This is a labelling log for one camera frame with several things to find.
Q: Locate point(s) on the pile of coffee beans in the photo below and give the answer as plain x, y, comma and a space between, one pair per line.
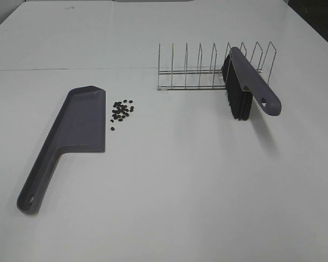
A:
122, 110

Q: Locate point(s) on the purple plastic dustpan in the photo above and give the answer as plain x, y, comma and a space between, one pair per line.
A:
79, 127

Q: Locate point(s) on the metal wire dish rack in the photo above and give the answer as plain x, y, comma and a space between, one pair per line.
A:
192, 74

